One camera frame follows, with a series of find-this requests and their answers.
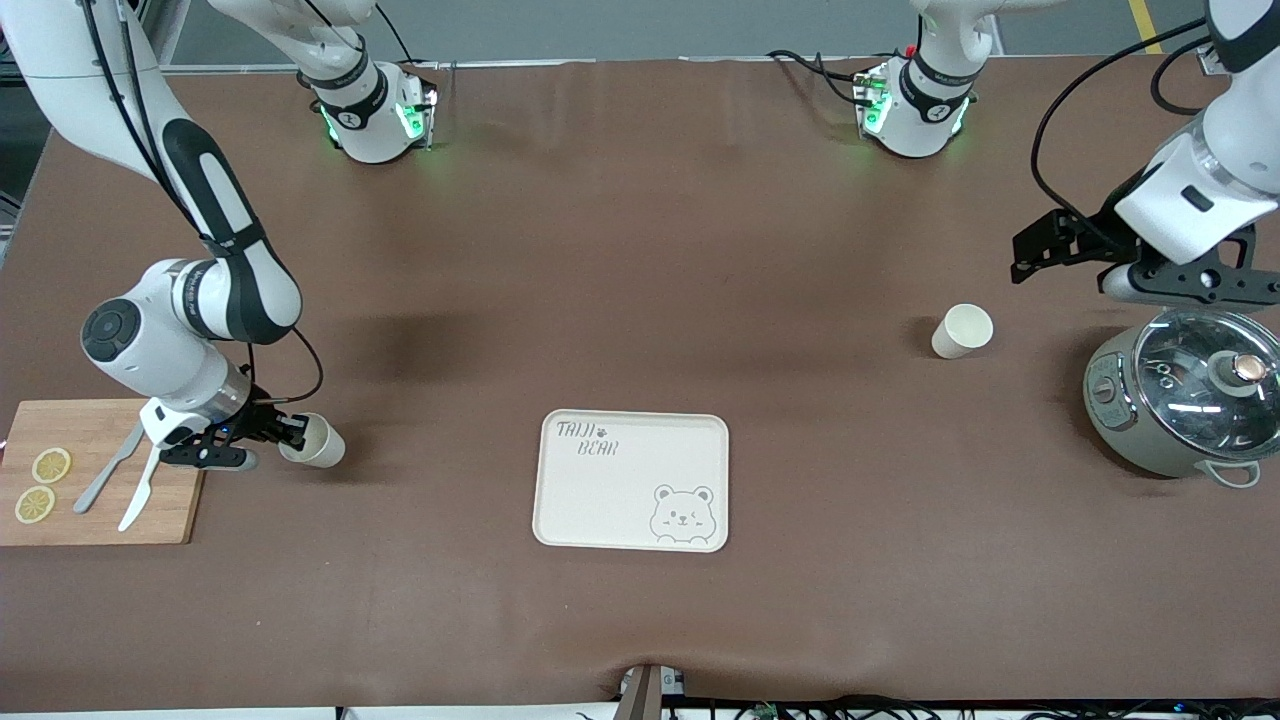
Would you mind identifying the glass pot lid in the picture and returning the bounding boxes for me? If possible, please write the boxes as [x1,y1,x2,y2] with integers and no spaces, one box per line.
[1133,308,1280,461]

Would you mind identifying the beige bear print tray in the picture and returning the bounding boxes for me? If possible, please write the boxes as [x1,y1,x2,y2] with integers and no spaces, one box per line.
[532,409,730,554]

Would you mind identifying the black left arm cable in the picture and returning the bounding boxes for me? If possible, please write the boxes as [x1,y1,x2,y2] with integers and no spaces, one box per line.
[1030,18,1213,246]

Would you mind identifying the black right base cable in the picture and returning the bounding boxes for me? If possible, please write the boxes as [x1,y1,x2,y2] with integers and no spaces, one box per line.
[375,5,441,73]

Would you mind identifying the metal clamp post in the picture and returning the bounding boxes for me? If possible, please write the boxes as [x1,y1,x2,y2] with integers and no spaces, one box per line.
[615,663,691,720]

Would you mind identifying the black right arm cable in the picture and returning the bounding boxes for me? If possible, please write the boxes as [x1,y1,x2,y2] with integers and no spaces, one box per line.
[80,0,326,406]

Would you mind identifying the grey electric cooking pot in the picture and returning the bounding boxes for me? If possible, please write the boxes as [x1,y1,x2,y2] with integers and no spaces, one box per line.
[1083,308,1280,489]

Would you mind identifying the white plastic cup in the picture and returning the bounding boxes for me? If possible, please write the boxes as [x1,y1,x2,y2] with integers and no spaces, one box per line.
[278,412,347,470]
[931,304,995,360]

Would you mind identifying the black left base cable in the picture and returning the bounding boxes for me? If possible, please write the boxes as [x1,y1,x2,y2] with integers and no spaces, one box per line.
[765,48,871,106]

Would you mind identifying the black base cable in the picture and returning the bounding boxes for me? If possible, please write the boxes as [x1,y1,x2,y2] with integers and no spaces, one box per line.
[375,5,441,73]
[765,48,871,106]

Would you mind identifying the white plastic knife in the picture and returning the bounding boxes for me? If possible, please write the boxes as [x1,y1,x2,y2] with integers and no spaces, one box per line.
[118,445,166,532]

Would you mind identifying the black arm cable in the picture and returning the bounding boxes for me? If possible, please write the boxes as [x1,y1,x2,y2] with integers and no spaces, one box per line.
[80,0,326,406]
[1030,18,1213,246]

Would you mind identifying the grey plastic knife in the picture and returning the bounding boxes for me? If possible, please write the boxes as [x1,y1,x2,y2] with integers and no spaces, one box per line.
[73,420,146,515]

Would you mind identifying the wooden cutting board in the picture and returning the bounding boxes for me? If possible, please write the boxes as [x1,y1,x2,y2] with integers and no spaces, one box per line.
[0,398,221,547]

